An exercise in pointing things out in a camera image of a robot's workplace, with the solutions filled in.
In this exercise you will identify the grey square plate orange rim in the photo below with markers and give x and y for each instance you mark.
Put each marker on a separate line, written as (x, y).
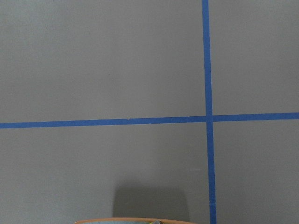
(128, 220)

